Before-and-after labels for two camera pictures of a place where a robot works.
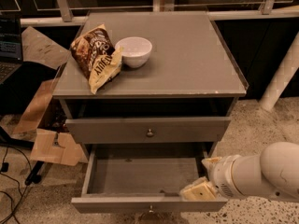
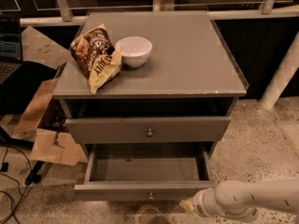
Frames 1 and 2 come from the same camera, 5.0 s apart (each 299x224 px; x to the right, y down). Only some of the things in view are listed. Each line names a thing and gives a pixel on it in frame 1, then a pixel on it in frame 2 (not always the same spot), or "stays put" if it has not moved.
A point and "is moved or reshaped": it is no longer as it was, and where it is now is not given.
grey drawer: (142, 177) is moved or reshaped
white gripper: (222, 175) → (200, 201)
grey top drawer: (148, 131) stays put
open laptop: (10, 44) stays put
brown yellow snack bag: (95, 55) stays put
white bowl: (135, 50) stays put
